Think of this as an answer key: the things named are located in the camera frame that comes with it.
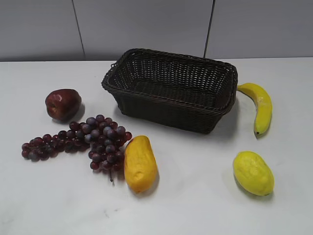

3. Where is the purple grape bunch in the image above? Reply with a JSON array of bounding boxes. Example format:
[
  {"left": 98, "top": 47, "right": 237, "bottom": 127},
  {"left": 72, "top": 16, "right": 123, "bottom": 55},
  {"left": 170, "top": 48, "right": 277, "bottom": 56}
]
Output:
[{"left": 21, "top": 115, "right": 132, "bottom": 182}]

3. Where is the black woven basket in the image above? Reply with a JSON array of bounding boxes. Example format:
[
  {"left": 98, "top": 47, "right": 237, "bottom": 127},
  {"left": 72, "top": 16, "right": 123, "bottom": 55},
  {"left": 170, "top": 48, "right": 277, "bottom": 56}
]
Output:
[{"left": 102, "top": 48, "right": 238, "bottom": 134}]

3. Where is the orange mango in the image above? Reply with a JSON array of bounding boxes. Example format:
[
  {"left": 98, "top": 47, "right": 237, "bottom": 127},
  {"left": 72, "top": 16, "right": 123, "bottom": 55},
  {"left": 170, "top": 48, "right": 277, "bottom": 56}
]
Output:
[{"left": 124, "top": 135, "right": 158, "bottom": 193}]

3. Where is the red apple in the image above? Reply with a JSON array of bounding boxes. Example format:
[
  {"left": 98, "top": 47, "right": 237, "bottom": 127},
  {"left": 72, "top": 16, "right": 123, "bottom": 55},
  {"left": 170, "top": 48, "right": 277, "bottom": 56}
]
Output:
[{"left": 45, "top": 89, "right": 82, "bottom": 122}]

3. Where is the yellow banana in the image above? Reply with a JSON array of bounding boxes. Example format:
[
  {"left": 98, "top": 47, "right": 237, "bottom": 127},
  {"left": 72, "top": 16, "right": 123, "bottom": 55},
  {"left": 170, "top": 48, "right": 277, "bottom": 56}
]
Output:
[{"left": 237, "top": 83, "right": 272, "bottom": 136}]

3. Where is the yellow lemon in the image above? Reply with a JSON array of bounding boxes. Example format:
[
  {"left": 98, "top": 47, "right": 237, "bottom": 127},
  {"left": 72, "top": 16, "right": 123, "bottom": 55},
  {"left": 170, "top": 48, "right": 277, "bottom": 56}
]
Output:
[{"left": 233, "top": 151, "right": 274, "bottom": 196}]

